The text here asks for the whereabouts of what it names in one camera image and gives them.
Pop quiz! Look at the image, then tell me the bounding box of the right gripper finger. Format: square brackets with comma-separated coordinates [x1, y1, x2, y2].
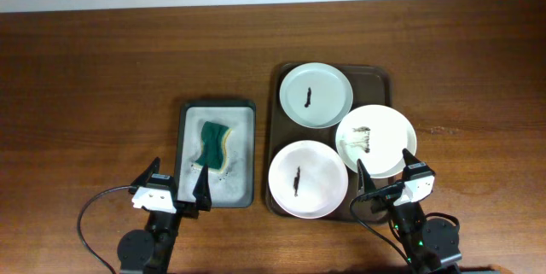
[357, 159, 376, 201]
[402, 149, 425, 167]

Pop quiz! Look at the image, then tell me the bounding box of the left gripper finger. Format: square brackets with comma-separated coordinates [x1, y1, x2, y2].
[193, 165, 212, 212]
[129, 157, 160, 194]

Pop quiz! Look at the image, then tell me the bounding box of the white smeared plate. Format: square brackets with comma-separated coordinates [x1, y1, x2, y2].
[335, 105, 417, 178]

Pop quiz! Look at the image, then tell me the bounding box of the green and yellow sponge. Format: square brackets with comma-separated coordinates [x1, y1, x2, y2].
[195, 121, 231, 173]

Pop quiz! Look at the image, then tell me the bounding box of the pinkish white plate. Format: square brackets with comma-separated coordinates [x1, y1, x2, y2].
[268, 140, 348, 219]

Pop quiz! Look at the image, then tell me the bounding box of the pale green plate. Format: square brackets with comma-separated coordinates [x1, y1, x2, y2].
[279, 62, 353, 129]

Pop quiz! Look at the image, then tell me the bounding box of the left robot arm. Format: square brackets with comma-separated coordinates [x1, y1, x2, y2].
[117, 158, 212, 274]

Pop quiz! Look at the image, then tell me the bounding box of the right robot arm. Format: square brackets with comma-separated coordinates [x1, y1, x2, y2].
[349, 149, 462, 274]

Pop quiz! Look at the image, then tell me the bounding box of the small dark soapy tray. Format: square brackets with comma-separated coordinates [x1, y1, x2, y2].
[174, 100, 255, 208]

